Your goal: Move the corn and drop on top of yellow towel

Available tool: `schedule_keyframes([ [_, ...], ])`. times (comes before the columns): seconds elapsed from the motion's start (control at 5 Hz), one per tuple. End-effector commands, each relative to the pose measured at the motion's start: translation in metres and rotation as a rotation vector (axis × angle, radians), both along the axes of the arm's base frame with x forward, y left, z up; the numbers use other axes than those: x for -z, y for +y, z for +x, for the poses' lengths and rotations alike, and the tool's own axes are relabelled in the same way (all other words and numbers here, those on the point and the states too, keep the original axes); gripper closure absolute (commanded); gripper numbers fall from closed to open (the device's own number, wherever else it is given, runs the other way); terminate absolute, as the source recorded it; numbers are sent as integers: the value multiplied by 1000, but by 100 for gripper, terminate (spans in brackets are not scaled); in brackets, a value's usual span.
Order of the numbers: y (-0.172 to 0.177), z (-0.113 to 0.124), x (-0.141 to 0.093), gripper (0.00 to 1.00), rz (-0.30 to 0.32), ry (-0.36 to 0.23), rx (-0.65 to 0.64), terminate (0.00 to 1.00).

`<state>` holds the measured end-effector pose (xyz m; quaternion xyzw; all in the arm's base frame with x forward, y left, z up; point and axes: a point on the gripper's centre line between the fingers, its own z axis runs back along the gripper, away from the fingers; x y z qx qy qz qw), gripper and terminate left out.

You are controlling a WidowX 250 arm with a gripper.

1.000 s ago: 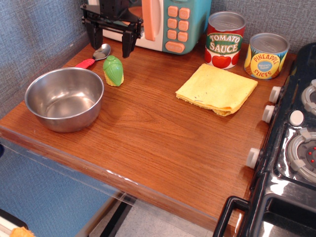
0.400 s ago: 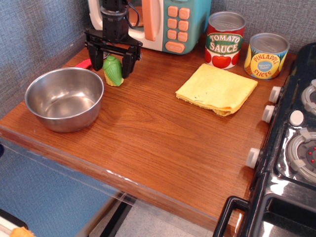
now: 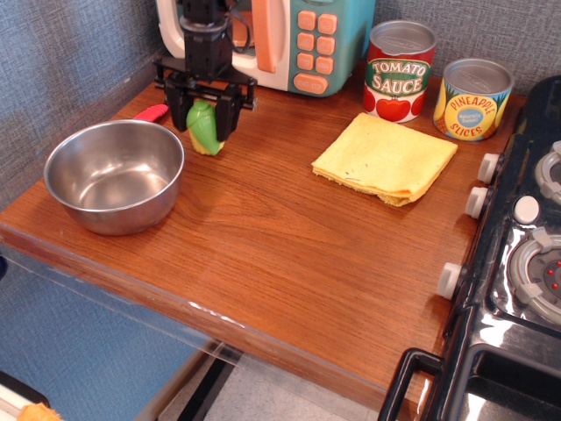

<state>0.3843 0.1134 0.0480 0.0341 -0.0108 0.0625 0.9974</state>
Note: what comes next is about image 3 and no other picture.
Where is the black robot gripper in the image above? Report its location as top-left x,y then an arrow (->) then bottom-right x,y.
154,28 -> 256,142

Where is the green yellow toy corn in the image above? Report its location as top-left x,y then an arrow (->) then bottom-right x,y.
186,100 -> 224,156

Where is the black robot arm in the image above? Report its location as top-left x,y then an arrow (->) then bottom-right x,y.
154,1 -> 257,141

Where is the yellow folded napkin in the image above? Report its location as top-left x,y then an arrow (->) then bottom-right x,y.
312,113 -> 458,207

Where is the stainless steel bowl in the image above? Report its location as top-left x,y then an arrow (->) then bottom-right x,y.
43,119 -> 185,236

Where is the teal toy microwave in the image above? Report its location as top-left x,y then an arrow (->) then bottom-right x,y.
155,0 -> 377,98

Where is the tomato sauce can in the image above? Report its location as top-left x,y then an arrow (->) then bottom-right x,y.
363,20 -> 437,123

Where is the pineapple slices can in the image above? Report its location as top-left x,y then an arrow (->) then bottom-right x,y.
433,58 -> 515,141

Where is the orange plush object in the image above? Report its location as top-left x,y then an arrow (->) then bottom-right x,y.
17,403 -> 62,421

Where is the black toy stove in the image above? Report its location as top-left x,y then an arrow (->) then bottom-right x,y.
379,76 -> 560,420

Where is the red handled metal spoon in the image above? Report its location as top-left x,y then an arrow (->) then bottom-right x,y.
133,103 -> 169,123

